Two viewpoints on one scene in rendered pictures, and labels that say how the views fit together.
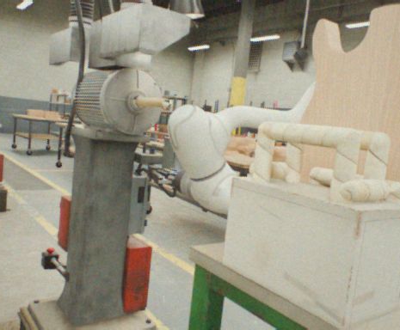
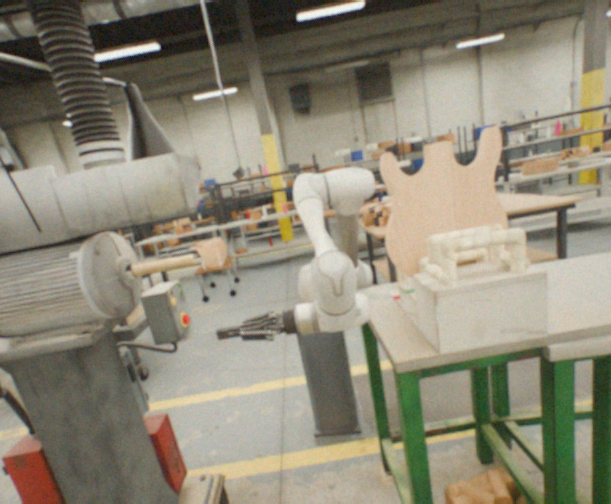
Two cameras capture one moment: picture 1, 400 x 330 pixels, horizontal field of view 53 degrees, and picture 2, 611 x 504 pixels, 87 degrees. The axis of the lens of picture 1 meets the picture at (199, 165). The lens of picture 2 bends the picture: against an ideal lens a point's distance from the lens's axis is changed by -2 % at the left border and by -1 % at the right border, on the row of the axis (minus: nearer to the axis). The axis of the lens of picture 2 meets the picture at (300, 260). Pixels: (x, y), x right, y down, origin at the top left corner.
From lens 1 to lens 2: 0.89 m
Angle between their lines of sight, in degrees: 52
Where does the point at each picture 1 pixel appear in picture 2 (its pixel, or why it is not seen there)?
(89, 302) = not seen: outside the picture
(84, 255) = (125, 484)
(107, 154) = (92, 354)
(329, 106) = (413, 214)
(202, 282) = (413, 380)
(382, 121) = (455, 215)
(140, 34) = (184, 193)
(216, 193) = (358, 314)
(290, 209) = (496, 290)
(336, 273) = (538, 310)
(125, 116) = (124, 296)
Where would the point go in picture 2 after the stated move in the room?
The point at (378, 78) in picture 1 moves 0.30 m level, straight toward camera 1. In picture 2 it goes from (445, 189) to (577, 178)
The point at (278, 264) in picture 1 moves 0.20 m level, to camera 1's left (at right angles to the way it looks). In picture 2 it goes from (494, 327) to (483, 373)
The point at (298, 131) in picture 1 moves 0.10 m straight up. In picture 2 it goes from (485, 241) to (483, 198)
